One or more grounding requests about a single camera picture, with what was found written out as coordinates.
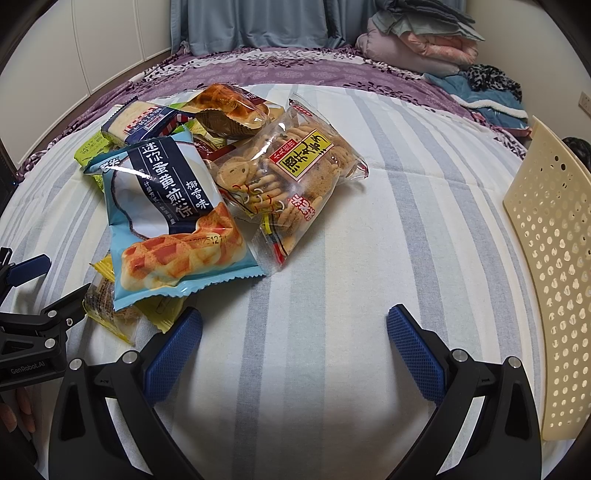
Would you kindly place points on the person left hand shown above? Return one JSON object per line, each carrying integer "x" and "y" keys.
{"x": 24, "y": 413}

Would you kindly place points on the brown bread snack pack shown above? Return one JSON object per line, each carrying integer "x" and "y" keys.
{"x": 227, "y": 111}

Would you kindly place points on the wall power socket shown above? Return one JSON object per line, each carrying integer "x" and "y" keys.
{"x": 585, "y": 103}

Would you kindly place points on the folded quilt stack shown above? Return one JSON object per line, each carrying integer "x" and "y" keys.
{"x": 432, "y": 37}

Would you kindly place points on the cream perforated plastic basket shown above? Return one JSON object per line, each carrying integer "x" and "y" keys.
{"x": 548, "y": 204}

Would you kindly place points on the yellow oat cookie pack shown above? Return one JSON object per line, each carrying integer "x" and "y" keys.
{"x": 98, "y": 304}

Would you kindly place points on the clear sesame cookie bag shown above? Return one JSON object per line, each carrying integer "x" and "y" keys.
{"x": 283, "y": 177}

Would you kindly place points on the black backpack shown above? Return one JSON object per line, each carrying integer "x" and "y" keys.
{"x": 581, "y": 148}

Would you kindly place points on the green snack pack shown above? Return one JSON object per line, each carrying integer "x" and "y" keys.
{"x": 96, "y": 145}

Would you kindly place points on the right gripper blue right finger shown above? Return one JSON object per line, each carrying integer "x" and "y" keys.
{"x": 505, "y": 443}

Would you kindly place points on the teal blue blanket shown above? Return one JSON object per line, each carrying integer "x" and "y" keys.
{"x": 497, "y": 107}

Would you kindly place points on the navy white cracker pack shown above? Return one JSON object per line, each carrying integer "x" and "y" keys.
{"x": 138, "y": 120}

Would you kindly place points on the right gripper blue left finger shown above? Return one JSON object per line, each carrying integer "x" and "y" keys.
{"x": 84, "y": 443}

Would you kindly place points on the white wardrobe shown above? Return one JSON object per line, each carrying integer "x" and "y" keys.
{"x": 69, "y": 54}

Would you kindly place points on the leopard print cloth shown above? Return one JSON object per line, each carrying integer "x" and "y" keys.
{"x": 482, "y": 77}

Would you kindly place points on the brown red label snack pack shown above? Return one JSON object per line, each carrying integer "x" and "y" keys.
{"x": 209, "y": 146}

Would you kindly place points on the striped white blue sheet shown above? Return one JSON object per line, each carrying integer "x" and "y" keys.
{"x": 295, "y": 377}

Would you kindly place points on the blue grey curtain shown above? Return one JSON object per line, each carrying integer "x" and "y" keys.
{"x": 225, "y": 25}

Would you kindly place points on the purple floral bedspread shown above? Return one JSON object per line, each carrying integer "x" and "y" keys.
{"x": 342, "y": 67}

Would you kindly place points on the blue egg waffle snack bag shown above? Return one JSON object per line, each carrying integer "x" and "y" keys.
{"x": 172, "y": 234}

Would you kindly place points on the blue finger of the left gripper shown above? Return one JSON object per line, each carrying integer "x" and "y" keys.
{"x": 63, "y": 313}
{"x": 15, "y": 274}

